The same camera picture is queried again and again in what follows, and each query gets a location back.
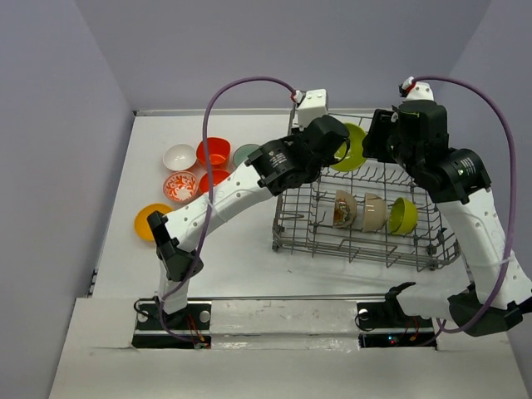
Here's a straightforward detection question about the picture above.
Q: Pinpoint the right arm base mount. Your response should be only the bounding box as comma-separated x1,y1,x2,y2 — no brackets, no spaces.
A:
354,282,437,349

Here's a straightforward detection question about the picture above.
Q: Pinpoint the yellow bowl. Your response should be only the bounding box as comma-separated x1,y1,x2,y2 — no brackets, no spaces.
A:
134,203,173,244

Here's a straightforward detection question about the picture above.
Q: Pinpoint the lime green bowl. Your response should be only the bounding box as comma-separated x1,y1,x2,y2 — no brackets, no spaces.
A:
388,197,418,235
332,123,367,172

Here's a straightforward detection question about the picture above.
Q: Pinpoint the orange round bowl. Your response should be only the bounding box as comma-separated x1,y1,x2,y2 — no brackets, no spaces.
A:
199,170,230,194

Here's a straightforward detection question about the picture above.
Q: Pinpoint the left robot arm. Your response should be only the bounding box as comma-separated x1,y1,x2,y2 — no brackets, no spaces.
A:
147,115,349,328

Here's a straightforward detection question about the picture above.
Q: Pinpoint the pale green ceramic bowl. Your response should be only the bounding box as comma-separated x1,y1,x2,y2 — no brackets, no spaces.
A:
233,144,259,167

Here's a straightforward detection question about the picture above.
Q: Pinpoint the grey wire dish rack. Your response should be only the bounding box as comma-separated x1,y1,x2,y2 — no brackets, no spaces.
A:
270,106,462,273

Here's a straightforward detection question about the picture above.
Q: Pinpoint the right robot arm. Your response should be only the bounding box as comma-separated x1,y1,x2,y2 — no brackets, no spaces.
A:
362,100,531,337

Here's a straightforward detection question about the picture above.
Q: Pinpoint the small white bowl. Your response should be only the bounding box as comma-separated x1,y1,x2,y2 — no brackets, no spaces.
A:
162,144,196,171

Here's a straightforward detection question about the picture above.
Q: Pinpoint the red white patterned bowl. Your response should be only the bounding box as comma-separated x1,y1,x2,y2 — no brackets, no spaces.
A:
163,171,199,203

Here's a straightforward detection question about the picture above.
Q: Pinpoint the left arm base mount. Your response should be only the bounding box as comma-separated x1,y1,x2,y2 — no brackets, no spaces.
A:
131,297,212,349

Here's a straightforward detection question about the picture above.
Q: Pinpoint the orange square bowl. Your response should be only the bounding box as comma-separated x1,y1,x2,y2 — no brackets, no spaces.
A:
196,137,231,168

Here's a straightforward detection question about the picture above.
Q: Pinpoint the beige painted ceramic bowl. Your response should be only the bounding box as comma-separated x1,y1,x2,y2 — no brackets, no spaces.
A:
332,190,357,229

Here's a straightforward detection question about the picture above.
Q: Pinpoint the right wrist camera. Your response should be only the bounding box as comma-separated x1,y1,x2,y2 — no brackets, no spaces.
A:
398,76,434,102

